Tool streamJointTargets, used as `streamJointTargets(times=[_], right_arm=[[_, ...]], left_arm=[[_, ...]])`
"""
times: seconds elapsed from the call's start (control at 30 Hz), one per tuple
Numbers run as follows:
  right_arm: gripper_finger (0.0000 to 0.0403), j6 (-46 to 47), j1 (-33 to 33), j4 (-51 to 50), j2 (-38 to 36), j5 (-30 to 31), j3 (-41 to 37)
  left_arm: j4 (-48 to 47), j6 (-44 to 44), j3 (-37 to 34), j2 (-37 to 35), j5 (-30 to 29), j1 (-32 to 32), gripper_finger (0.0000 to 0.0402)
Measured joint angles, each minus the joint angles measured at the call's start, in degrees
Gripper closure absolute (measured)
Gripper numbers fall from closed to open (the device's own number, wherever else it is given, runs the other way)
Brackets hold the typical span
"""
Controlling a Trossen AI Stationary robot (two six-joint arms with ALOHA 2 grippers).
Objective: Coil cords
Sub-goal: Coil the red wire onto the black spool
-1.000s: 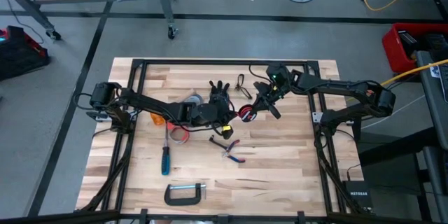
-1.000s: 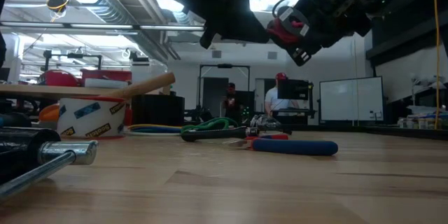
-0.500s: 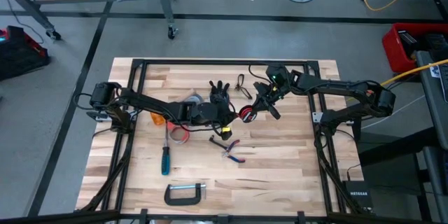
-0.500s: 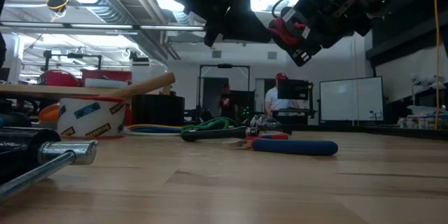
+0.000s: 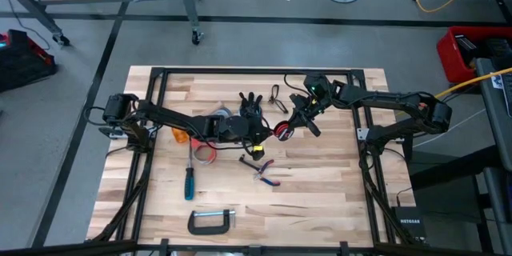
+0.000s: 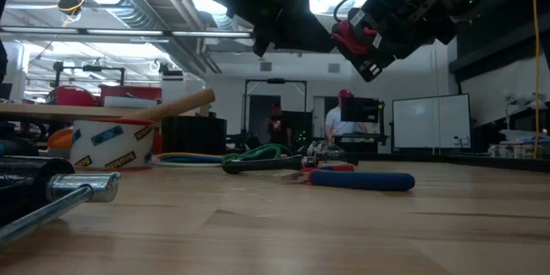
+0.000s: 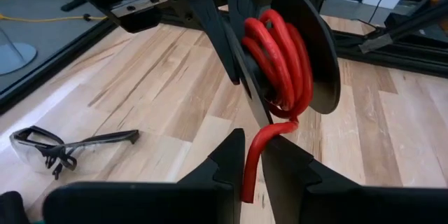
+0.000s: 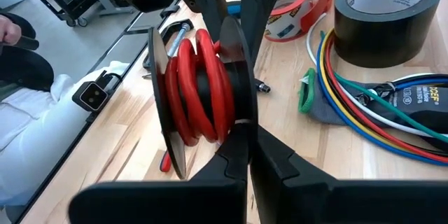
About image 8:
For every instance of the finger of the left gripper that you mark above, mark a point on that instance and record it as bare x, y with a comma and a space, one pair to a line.
259, 7
206, 10

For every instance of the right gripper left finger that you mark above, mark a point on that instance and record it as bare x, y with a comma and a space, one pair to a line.
157, 203

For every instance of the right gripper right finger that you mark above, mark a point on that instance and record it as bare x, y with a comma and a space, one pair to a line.
350, 203

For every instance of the red packing tape dispenser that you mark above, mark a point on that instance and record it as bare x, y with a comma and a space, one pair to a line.
315, 3

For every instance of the black C-clamp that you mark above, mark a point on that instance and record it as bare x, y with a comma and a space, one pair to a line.
180, 38

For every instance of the black work glove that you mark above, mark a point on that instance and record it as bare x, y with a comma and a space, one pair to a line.
420, 108

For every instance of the person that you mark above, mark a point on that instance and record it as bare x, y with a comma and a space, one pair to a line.
42, 129

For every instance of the person's hand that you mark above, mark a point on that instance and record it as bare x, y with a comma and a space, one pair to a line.
8, 31

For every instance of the dark duct tape roll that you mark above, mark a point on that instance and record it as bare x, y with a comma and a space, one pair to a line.
367, 38

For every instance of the black table-level camera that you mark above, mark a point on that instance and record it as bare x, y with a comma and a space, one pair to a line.
94, 95

